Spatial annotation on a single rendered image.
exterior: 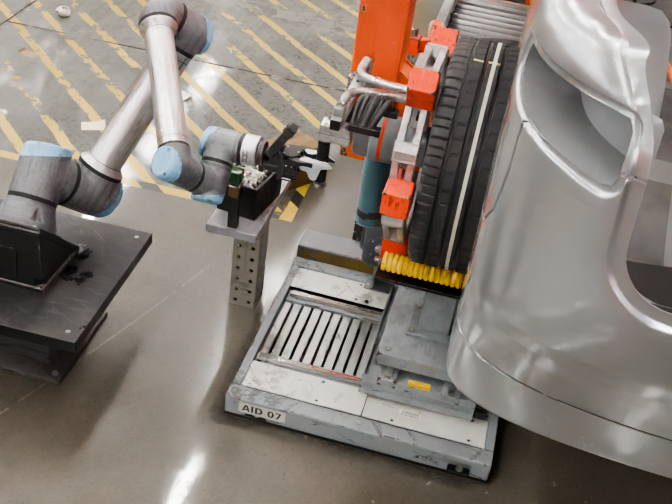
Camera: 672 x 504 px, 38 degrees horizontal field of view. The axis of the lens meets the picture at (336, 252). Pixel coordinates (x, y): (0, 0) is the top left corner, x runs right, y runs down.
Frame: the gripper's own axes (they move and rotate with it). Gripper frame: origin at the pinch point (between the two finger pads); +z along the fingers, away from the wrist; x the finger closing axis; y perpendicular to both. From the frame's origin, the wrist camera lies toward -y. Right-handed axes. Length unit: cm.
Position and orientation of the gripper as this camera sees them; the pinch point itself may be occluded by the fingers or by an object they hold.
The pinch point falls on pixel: (329, 161)
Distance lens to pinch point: 271.7
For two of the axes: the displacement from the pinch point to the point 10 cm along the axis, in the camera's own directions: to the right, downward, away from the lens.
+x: -2.4, 5.3, -8.1
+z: 9.6, 2.3, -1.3
